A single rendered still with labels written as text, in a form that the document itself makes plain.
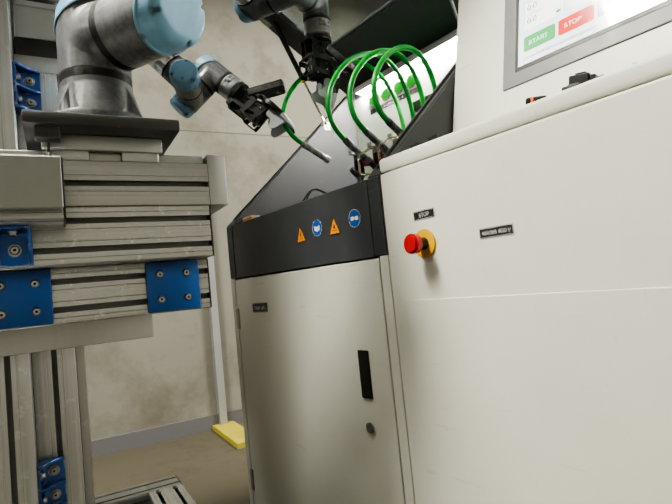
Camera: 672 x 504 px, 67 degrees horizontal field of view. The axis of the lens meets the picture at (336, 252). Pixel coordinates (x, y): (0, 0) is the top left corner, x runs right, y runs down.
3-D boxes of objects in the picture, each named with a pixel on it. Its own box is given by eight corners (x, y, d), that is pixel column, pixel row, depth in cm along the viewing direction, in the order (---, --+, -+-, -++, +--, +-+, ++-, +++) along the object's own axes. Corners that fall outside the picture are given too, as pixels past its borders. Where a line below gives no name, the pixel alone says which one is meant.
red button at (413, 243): (400, 260, 90) (397, 231, 91) (416, 259, 93) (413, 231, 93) (422, 257, 86) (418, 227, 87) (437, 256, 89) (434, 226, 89)
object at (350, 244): (236, 278, 151) (231, 225, 152) (249, 277, 154) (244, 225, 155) (374, 256, 102) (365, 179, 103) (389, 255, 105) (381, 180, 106)
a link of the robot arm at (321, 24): (319, 33, 147) (336, 19, 140) (321, 48, 147) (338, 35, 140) (298, 27, 142) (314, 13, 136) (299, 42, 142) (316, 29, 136)
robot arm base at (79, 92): (49, 118, 77) (45, 55, 78) (51, 146, 90) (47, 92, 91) (153, 124, 85) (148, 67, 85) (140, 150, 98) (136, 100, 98)
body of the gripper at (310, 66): (300, 82, 140) (295, 41, 141) (324, 87, 146) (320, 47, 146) (315, 72, 134) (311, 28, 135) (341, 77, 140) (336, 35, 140)
